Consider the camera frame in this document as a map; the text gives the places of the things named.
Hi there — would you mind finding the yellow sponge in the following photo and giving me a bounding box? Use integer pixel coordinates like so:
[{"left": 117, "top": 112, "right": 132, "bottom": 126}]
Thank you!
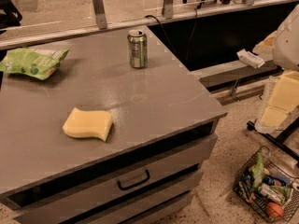
[{"left": 63, "top": 108, "right": 113, "bottom": 141}]

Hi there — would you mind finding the green bag in basket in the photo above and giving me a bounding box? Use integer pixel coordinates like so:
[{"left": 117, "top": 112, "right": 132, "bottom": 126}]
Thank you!
[{"left": 252, "top": 152, "right": 264, "bottom": 190}]

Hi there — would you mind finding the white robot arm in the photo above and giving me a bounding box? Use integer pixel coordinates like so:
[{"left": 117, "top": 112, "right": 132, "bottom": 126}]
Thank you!
[{"left": 253, "top": 5, "right": 299, "bottom": 133}]

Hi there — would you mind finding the green rice chip bag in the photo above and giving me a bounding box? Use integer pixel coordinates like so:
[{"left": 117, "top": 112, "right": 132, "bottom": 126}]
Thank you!
[{"left": 0, "top": 48, "right": 69, "bottom": 80}]

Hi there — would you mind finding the metal railing post left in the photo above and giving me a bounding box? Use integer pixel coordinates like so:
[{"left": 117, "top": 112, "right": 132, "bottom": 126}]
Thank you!
[{"left": 92, "top": 0, "right": 107, "bottom": 30}]

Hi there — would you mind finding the black cable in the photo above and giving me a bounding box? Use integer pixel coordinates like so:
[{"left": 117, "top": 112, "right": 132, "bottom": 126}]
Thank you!
[{"left": 144, "top": 7, "right": 199, "bottom": 61}]

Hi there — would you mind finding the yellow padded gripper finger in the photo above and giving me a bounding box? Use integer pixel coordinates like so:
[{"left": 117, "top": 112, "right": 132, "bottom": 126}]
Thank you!
[
  {"left": 252, "top": 31, "right": 277, "bottom": 55},
  {"left": 255, "top": 71, "right": 299, "bottom": 133}
]

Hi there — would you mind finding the metal railing post middle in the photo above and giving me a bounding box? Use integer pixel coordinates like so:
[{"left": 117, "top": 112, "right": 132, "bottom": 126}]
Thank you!
[{"left": 162, "top": 0, "right": 174, "bottom": 19}]

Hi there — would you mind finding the black drawer handle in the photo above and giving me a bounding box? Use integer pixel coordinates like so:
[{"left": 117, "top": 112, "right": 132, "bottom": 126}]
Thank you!
[{"left": 117, "top": 170, "right": 150, "bottom": 191}]

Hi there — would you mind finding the wire basket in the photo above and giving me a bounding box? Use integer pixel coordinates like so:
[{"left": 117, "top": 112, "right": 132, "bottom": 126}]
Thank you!
[{"left": 233, "top": 147, "right": 299, "bottom": 223}]

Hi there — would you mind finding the metal railing post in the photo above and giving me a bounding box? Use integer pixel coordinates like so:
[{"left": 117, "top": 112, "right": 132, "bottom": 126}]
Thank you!
[
  {"left": 92, "top": 0, "right": 107, "bottom": 30},
  {"left": 162, "top": 0, "right": 174, "bottom": 19}
]

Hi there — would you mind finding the grey drawer cabinet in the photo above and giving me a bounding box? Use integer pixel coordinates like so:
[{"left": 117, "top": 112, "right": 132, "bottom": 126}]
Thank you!
[{"left": 0, "top": 30, "right": 225, "bottom": 224}]

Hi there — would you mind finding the white packet on ledge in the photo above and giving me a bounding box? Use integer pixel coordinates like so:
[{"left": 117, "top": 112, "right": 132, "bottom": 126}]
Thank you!
[{"left": 236, "top": 49, "right": 264, "bottom": 68}]

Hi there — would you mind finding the green soda can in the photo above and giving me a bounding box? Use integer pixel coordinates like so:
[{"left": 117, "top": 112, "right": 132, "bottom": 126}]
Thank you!
[{"left": 127, "top": 30, "right": 148, "bottom": 69}]

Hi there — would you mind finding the orange ball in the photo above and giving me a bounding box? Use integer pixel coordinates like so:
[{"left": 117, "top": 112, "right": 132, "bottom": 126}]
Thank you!
[{"left": 266, "top": 203, "right": 284, "bottom": 220}]

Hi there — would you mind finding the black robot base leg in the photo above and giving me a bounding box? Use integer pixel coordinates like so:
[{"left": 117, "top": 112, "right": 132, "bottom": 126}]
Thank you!
[{"left": 247, "top": 118, "right": 299, "bottom": 167}]

